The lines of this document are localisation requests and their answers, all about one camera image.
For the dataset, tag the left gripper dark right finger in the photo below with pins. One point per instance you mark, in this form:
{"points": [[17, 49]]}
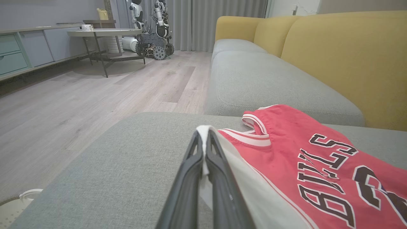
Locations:
{"points": [[227, 203]]}

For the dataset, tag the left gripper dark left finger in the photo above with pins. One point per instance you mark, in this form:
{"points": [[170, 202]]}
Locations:
{"points": [[184, 197]]}

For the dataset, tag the red Bulls basketball jersey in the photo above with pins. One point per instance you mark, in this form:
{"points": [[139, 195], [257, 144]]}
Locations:
{"points": [[286, 152]]}

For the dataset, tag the black wheeled robot base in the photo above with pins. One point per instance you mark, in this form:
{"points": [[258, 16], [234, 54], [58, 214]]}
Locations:
{"points": [[152, 43]]}

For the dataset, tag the large grey fabric ottoman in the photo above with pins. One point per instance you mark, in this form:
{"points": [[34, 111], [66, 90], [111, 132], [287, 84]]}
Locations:
{"points": [[127, 165]]}

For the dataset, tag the grey sofa seat cushion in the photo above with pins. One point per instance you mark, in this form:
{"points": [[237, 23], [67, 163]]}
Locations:
{"points": [[235, 46], [260, 82]]}

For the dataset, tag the white rounded floor appliance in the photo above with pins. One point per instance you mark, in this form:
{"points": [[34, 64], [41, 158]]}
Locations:
{"points": [[128, 44]]}

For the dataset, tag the white ribbed cylinder bin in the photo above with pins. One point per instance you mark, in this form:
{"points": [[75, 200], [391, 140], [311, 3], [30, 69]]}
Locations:
{"points": [[114, 44]]}

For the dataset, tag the white perforated laundry basket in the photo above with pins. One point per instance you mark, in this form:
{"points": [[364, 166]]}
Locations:
{"points": [[12, 206]]}

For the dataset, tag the yellow sofa backrest cushion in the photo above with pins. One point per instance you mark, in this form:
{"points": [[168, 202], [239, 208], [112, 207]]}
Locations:
{"points": [[349, 63], [273, 33]]}

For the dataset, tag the yellow sofa armrest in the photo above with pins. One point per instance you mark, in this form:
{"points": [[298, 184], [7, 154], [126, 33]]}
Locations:
{"points": [[237, 27]]}

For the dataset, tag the grey pleated curtain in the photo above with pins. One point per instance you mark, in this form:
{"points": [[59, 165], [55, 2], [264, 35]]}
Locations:
{"points": [[216, 22]]}

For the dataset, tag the grey black upright robot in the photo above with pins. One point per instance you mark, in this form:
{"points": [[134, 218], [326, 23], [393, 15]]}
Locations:
{"points": [[160, 19]]}

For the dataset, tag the round side table metal legs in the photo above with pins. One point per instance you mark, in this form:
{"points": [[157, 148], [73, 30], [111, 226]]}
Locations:
{"points": [[105, 32]]}

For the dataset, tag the white black humanoid robot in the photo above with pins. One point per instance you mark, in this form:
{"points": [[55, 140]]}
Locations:
{"points": [[136, 14]]}

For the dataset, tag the dark wooden side stand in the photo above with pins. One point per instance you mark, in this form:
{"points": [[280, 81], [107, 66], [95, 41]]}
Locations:
{"points": [[101, 23]]}

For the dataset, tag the small white cup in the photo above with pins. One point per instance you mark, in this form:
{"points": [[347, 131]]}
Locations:
{"points": [[87, 28]]}

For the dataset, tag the yellow watering can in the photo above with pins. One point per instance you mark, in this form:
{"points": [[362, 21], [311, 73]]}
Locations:
{"points": [[102, 14]]}

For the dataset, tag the long low TV cabinet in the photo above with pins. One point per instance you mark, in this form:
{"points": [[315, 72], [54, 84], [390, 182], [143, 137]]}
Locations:
{"points": [[35, 47]]}

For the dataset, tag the tall wooden frame post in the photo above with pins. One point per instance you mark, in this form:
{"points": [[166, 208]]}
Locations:
{"points": [[108, 3]]}

